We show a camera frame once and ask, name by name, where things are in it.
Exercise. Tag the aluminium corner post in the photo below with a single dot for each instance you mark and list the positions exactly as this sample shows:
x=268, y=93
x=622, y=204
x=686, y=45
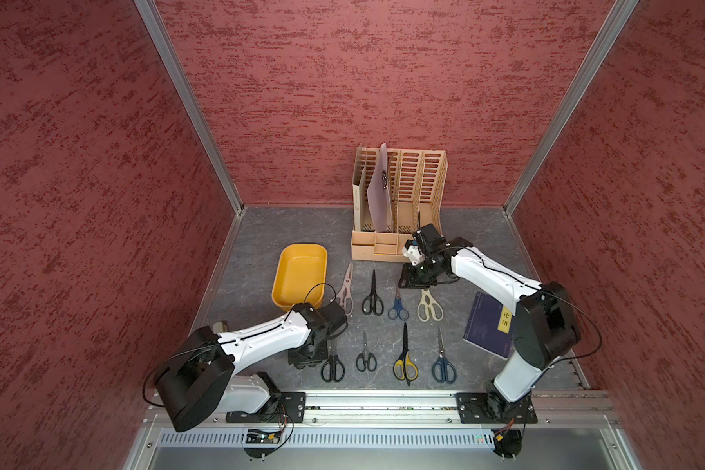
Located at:
x=156, y=28
x=613, y=25

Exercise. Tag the small grey handled scissors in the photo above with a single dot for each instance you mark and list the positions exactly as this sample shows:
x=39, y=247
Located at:
x=366, y=361

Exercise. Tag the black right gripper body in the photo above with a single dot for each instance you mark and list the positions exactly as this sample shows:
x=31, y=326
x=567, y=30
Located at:
x=422, y=273

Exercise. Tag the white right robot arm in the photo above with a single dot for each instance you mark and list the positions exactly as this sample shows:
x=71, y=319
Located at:
x=543, y=326

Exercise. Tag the blue handled small scissors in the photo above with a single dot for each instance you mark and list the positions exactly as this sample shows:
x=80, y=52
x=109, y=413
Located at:
x=398, y=311

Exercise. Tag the pink handled scissors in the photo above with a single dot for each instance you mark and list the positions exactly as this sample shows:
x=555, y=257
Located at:
x=344, y=297

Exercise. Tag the yellow black handled scissors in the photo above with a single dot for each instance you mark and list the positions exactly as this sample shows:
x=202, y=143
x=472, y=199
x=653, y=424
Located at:
x=404, y=368

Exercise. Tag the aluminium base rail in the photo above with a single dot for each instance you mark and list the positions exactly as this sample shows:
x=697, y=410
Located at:
x=394, y=420

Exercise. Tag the beige plastic file organizer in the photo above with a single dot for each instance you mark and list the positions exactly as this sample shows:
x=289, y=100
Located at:
x=417, y=182

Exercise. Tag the aluminium left corner post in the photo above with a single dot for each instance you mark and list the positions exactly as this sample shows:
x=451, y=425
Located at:
x=156, y=28

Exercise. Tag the aluminium right corner post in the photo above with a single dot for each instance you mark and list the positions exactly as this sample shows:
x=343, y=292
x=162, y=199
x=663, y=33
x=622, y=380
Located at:
x=613, y=25

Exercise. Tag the yellow plastic storage tray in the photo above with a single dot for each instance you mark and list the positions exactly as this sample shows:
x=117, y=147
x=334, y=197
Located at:
x=300, y=276

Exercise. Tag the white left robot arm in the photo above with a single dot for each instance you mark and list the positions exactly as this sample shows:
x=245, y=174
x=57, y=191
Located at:
x=204, y=376

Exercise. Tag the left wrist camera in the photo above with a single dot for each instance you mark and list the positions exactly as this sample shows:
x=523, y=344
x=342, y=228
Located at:
x=336, y=319

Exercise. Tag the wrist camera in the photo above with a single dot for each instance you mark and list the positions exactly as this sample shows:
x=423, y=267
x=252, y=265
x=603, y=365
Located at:
x=428, y=240
x=336, y=319

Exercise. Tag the beige folder in organizer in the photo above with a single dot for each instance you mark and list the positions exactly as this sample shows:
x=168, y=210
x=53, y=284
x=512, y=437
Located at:
x=362, y=219

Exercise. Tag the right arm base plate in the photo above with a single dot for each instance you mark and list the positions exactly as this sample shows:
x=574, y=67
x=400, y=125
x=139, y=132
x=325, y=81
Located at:
x=492, y=409

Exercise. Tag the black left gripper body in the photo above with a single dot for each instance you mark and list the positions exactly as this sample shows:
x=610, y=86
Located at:
x=307, y=353

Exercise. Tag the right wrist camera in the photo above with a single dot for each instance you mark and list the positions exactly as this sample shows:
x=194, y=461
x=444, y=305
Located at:
x=428, y=240

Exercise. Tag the dark blue handled scissors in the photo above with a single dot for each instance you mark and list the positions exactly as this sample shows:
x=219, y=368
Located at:
x=443, y=371

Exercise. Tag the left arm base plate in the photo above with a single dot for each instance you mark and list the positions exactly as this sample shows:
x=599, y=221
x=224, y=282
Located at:
x=278, y=407

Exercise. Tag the cream handled kitchen scissors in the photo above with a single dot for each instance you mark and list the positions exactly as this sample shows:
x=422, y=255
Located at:
x=428, y=308

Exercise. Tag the dark blue book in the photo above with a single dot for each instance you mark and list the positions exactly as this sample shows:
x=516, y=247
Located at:
x=489, y=326

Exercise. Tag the lilac folder in organizer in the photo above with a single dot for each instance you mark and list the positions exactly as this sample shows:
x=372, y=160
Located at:
x=378, y=193

